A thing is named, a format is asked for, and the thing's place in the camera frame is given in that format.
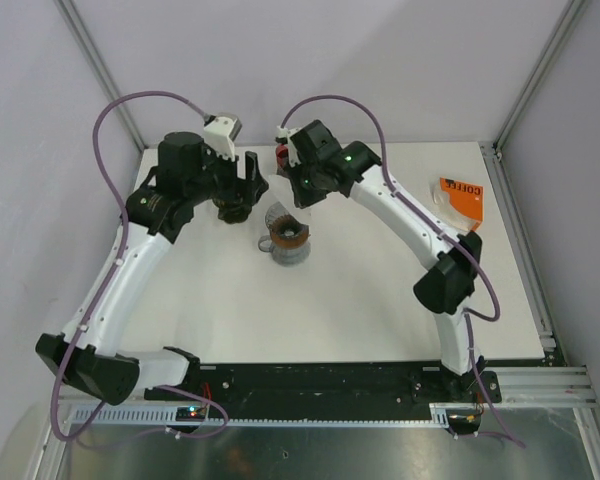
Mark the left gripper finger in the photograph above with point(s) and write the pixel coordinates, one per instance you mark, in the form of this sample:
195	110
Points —
251	165
252	189

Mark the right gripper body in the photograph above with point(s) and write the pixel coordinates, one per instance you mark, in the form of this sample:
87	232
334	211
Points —
308	187

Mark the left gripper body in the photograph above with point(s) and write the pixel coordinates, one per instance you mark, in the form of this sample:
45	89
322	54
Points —
217	179

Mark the clear ribbed glass dripper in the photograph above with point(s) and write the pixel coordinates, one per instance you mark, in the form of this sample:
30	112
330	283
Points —
279	220

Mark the brown dripper ring holder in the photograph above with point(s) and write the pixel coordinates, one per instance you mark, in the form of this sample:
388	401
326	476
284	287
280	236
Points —
290	242

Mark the clear glass server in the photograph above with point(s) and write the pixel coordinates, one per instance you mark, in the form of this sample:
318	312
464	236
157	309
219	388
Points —
286	257

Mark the orange coffee filter box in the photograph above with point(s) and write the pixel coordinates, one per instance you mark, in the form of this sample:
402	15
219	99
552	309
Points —
460	204

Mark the white paper coffee filter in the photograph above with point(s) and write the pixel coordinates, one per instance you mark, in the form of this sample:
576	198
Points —
282	190

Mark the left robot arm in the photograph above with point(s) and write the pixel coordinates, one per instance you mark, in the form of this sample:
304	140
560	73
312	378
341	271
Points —
86	355

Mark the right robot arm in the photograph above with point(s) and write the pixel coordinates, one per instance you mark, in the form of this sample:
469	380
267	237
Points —
450	271

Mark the dark olive dripper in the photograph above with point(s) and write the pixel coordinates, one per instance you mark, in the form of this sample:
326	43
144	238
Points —
232	213

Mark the red and grey carafe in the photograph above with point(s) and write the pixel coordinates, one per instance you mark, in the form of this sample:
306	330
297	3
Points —
281	152

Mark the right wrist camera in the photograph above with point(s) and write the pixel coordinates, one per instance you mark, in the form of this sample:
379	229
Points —
283	136

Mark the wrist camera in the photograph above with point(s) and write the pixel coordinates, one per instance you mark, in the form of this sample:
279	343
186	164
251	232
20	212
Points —
283	136
220	132

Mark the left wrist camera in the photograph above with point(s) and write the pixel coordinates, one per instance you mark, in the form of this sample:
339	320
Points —
220	132

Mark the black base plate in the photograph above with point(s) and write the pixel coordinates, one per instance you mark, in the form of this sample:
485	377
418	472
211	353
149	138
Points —
286	402

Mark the grey cable duct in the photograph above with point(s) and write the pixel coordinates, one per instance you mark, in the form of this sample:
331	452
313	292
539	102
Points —
190	415

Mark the aluminium frame rail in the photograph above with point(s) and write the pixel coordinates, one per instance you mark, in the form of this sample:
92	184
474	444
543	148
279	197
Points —
421	381

